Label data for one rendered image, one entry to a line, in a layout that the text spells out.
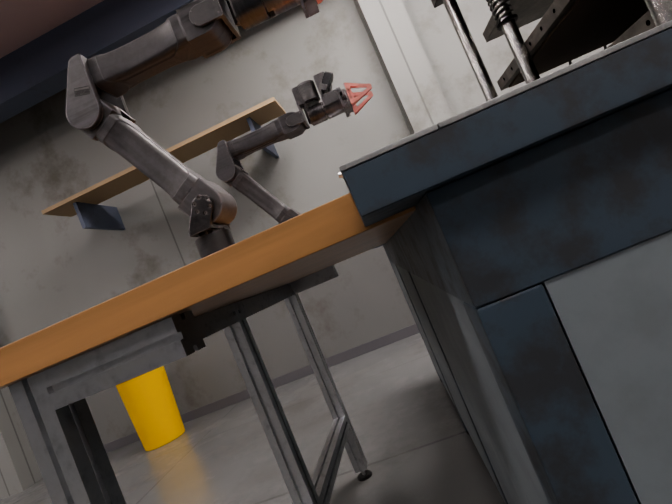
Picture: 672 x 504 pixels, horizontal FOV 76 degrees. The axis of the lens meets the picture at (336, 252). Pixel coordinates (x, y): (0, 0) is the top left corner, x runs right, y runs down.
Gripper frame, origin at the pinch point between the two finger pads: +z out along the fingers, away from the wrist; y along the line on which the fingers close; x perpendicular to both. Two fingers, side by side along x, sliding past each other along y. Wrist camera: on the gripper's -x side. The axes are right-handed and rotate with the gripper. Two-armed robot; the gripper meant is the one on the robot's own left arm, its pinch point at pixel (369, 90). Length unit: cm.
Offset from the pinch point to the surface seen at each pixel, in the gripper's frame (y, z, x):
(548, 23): 33, 69, -8
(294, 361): 228, -127, 108
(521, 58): 53, 64, -6
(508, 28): 53, 64, -19
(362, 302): 228, -54, 81
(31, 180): 230, -304, -134
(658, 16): -20, 66, 19
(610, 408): -98, 1, 62
